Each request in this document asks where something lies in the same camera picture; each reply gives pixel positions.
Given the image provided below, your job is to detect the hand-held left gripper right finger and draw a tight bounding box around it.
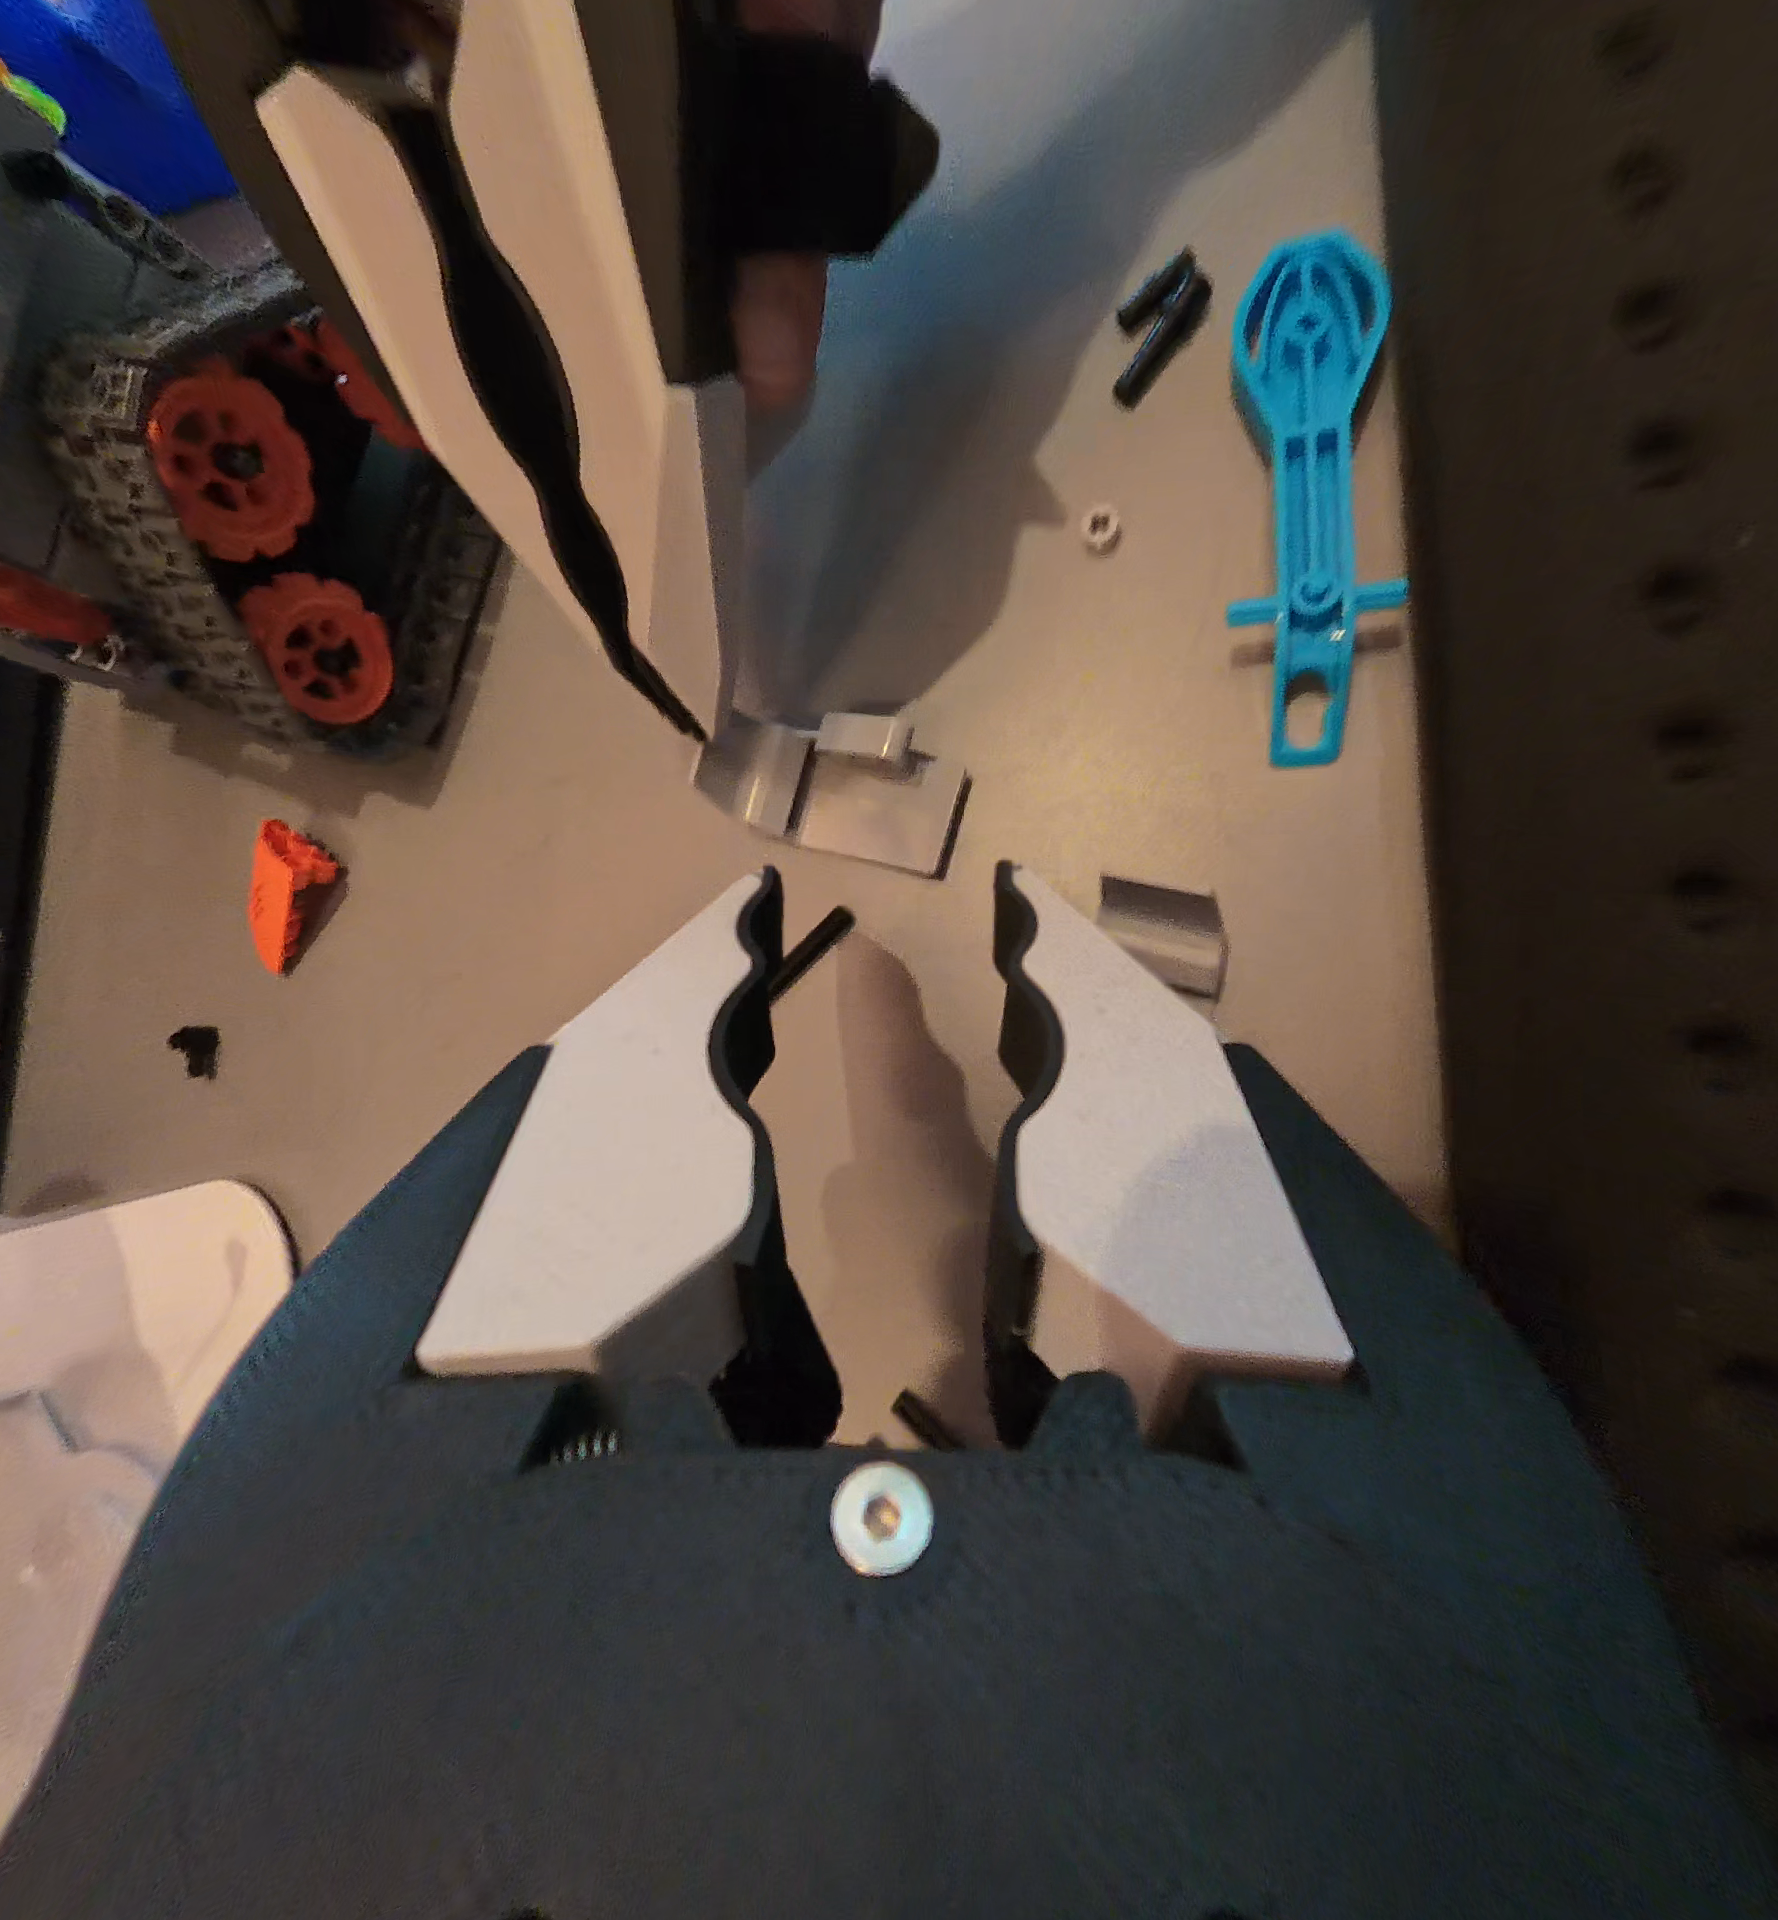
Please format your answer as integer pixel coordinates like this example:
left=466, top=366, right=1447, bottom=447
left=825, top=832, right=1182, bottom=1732
left=983, top=862, right=1358, bottom=1455

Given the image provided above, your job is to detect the long black axle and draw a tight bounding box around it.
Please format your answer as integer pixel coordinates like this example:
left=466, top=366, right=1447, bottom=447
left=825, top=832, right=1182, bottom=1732
left=757, top=905, right=856, bottom=1005

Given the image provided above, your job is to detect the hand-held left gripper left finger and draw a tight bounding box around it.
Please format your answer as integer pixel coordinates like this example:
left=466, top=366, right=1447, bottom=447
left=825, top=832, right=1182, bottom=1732
left=411, top=867, right=844, bottom=1449

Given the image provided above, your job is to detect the person's right hand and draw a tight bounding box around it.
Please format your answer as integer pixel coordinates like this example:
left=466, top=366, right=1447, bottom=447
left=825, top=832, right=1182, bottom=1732
left=732, top=249, right=833, bottom=415

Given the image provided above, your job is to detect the large grey curved panel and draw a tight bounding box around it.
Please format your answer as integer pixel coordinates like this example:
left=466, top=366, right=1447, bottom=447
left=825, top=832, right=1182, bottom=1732
left=691, top=705, right=974, bottom=882

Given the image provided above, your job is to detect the orange wedge piece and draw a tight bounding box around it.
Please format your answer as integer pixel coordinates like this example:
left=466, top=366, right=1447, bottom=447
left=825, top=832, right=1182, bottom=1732
left=248, top=817, right=346, bottom=980

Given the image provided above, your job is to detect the short black axle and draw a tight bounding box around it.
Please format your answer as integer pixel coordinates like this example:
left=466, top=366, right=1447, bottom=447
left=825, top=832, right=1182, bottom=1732
left=1111, top=278, right=1216, bottom=410
left=1115, top=249, right=1201, bottom=335

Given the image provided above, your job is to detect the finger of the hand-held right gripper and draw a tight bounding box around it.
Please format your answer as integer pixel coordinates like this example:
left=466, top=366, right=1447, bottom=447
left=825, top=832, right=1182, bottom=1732
left=450, top=0, right=752, bottom=722
left=254, top=64, right=715, bottom=749

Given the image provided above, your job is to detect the small grey curved panel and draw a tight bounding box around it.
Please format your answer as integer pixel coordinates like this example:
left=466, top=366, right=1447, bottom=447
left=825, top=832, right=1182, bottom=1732
left=1095, top=876, right=1229, bottom=1003

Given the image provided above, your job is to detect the blue storage bin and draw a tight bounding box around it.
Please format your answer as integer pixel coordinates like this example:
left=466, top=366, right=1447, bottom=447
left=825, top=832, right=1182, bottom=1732
left=0, top=0, right=239, bottom=215

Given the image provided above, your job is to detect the blue brick separator tool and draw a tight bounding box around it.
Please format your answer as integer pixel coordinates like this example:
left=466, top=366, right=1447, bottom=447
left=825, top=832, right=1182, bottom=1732
left=1223, top=226, right=1414, bottom=774

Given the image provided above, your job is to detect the grey orange tracked toy robot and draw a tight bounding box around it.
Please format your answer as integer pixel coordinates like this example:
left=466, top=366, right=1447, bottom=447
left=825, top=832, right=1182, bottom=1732
left=0, top=32, right=510, bottom=754

